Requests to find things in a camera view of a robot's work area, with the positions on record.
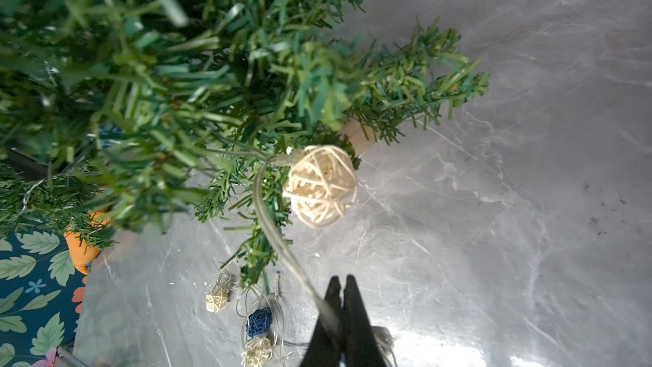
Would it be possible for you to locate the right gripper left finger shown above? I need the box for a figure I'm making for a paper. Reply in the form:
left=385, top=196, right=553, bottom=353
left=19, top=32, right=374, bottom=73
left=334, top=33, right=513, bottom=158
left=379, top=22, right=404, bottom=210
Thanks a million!
left=300, top=276, right=342, bottom=367

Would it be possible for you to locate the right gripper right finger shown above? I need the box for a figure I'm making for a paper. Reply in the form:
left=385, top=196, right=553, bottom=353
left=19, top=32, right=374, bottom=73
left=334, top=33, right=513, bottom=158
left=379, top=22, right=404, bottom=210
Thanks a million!
left=342, top=275, right=386, bottom=367

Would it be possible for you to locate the rattan ball string light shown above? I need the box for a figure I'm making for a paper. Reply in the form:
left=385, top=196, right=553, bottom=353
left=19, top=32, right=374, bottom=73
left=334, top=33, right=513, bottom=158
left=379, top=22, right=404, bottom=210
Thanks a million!
left=195, top=142, right=358, bottom=366

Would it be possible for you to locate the green christmas tree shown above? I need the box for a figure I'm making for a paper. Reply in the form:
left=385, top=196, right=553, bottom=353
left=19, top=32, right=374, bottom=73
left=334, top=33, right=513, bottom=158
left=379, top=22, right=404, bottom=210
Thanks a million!
left=1, top=163, right=115, bottom=248
left=0, top=0, right=491, bottom=289

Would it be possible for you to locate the orange shark plush toy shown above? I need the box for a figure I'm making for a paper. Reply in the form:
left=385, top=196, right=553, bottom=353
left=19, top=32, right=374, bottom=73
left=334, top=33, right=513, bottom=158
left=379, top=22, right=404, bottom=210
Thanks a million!
left=64, top=210, right=113, bottom=275

